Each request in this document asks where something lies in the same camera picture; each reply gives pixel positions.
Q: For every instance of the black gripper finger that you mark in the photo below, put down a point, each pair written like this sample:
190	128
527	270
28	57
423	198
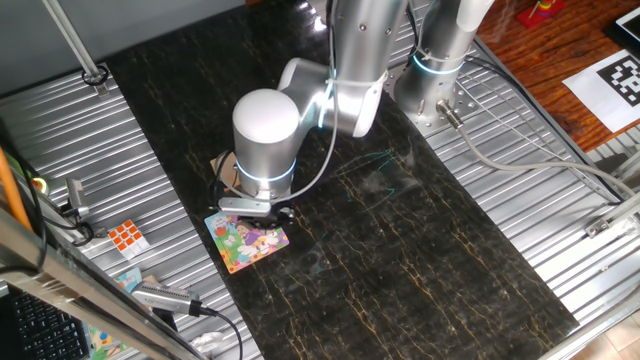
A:
286	214
252	223

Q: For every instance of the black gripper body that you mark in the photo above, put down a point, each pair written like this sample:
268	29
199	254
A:
270	217

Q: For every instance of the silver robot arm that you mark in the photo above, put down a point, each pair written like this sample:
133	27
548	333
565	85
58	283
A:
265	145

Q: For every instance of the colourful butterfly puzzle board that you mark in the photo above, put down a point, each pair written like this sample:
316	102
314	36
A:
250	245

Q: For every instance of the colourful cartoon vehicle puzzle board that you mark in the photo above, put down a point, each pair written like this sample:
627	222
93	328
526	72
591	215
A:
131	281

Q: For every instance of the plain wooden block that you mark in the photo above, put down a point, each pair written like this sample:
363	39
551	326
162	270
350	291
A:
227	170

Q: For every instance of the black marble pattern mat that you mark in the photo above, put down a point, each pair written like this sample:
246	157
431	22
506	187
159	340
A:
375	250

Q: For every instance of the orange and white Rubik's cube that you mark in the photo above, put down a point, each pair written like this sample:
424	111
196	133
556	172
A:
128	239

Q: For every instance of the crumpled white wrapper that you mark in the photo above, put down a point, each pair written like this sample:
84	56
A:
207	342

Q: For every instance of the black computer keyboard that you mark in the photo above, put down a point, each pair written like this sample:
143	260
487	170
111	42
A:
47	330

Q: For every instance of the orange rod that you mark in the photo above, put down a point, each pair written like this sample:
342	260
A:
11	190

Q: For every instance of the slanted metal pole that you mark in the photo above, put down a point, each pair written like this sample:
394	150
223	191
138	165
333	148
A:
75	45

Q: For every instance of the white paper with marker code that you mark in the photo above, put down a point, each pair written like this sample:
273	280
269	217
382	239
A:
602	92

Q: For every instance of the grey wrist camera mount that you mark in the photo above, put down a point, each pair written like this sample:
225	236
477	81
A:
245	206

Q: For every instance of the small grey camera on clamp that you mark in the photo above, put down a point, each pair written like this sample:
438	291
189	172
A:
76	196

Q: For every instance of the aluminium frame beam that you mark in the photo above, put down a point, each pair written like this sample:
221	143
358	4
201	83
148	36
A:
75	280

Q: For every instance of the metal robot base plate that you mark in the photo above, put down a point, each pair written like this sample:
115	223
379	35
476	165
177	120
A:
465	107

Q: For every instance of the metal corner bracket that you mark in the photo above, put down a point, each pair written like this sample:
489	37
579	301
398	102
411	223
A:
612	217

